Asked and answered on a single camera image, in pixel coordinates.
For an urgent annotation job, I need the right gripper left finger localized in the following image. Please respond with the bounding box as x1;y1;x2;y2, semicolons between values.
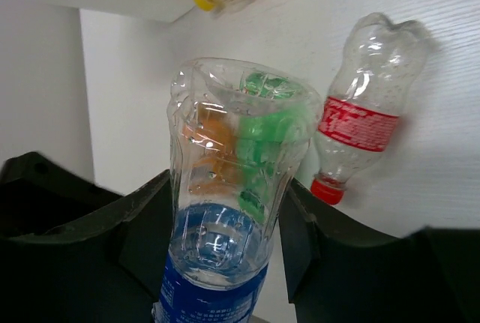
1;152;173;322

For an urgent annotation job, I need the green plastic bottle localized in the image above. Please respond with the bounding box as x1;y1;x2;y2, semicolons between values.
235;72;311;224

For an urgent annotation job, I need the clear bottle blue label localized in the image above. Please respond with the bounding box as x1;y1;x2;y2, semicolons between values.
152;58;323;322

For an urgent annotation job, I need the orange plastic bottle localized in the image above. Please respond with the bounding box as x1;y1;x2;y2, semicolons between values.
182;103;240;196

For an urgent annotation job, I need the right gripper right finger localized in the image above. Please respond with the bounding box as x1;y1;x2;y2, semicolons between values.
279;181;479;322

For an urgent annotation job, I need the clear bottle red label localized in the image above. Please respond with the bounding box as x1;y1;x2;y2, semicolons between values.
310;13;431;205

